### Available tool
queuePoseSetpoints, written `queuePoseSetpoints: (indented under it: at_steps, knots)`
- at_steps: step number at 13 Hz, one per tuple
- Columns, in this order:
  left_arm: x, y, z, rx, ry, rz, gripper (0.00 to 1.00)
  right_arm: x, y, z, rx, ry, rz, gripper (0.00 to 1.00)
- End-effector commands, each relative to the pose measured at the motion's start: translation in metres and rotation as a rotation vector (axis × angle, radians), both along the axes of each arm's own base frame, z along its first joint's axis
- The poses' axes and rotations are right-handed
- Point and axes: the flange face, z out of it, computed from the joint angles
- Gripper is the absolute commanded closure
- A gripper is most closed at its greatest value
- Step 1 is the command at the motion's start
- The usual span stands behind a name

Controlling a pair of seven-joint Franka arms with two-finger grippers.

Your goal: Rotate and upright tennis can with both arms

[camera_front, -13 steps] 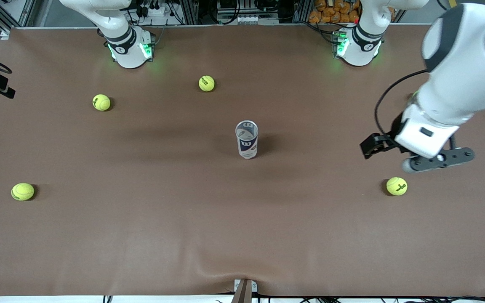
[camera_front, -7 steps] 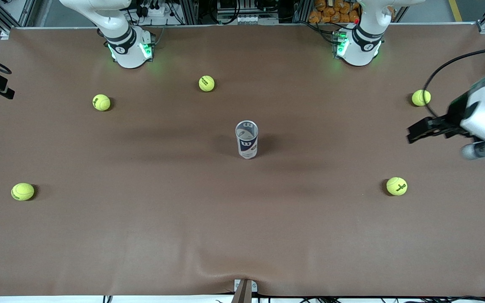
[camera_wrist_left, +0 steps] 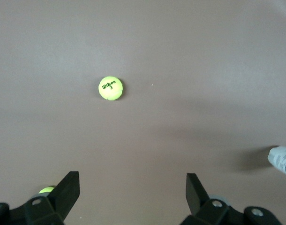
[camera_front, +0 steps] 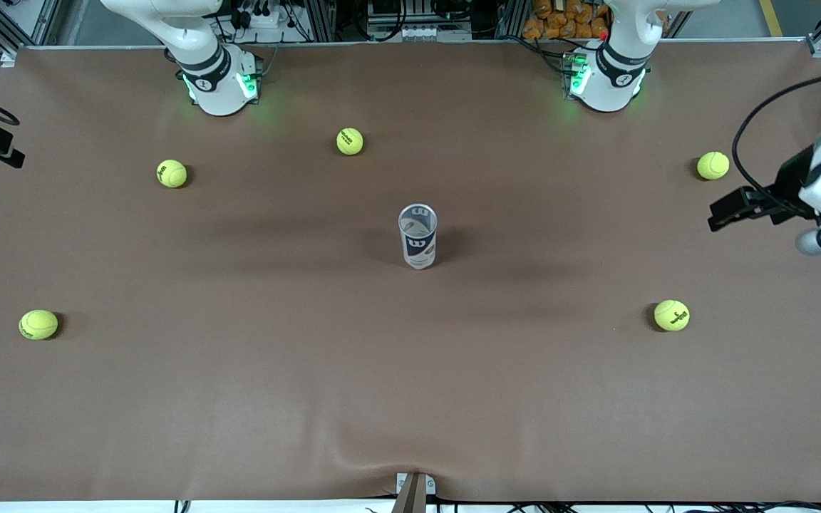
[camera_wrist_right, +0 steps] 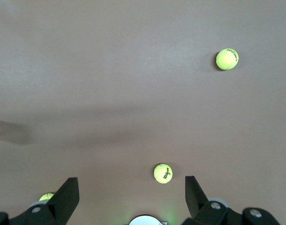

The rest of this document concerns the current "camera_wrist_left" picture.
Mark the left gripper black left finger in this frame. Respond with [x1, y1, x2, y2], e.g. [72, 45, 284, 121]
[0, 171, 80, 225]

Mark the yellow tennis ball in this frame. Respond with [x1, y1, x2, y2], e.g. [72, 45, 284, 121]
[98, 75, 124, 101]
[38, 186, 56, 194]

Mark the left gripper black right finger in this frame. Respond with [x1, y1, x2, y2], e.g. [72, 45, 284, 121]
[181, 172, 284, 225]

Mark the clear tennis ball can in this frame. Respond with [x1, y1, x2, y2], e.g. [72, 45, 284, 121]
[267, 145, 286, 177]

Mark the brown table mat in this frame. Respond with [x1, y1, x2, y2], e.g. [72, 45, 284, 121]
[0, 0, 286, 225]

